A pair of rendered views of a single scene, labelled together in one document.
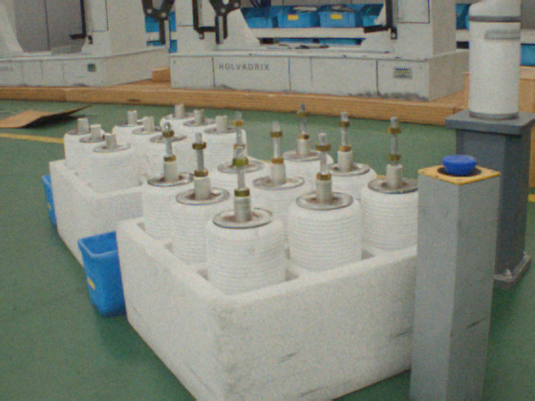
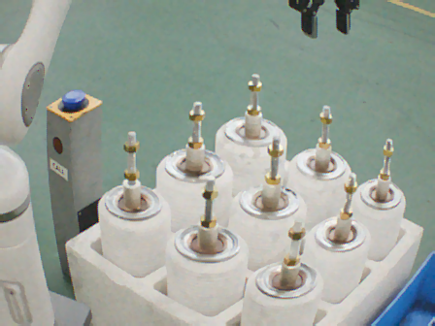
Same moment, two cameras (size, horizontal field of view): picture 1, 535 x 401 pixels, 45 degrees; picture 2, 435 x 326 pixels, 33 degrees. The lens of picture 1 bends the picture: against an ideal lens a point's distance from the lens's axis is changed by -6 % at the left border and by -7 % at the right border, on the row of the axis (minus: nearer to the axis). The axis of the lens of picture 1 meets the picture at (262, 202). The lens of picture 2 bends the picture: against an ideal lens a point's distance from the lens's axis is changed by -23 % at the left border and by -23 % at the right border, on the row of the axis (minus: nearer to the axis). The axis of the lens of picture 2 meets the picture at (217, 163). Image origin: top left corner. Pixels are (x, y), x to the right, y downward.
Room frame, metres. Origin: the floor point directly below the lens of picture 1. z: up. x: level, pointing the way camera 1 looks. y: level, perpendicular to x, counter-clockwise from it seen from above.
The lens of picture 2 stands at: (1.79, -0.47, 0.87)
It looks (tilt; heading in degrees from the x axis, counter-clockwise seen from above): 31 degrees down; 156
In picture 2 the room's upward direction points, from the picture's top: 3 degrees clockwise
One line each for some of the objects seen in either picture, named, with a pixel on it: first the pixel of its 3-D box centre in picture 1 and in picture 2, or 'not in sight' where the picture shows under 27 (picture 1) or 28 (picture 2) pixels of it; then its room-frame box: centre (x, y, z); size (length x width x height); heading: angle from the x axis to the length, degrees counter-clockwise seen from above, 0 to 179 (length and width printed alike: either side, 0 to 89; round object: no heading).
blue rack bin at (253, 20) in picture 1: (270, 16); not in sight; (6.78, -0.17, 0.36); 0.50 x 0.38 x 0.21; 144
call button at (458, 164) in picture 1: (459, 166); (73, 101); (0.74, -0.23, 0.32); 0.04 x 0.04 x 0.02
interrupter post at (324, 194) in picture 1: (324, 191); (194, 157); (0.86, -0.08, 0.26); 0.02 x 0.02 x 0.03
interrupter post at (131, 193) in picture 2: (394, 177); (131, 194); (0.92, -0.18, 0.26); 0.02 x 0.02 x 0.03
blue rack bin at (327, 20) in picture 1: (349, 15); not in sight; (6.25, -0.86, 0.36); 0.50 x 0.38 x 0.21; 144
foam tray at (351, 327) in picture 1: (283, 285); (256, 294); (0.96, -0.02, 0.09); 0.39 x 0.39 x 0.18; 28
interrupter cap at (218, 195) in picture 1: (203, 197); (321, 165); (0.91, 0.08, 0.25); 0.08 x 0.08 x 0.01
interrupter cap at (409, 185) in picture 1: (394, 186); (132, 203); (0.92, -0.18, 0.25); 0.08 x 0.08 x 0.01
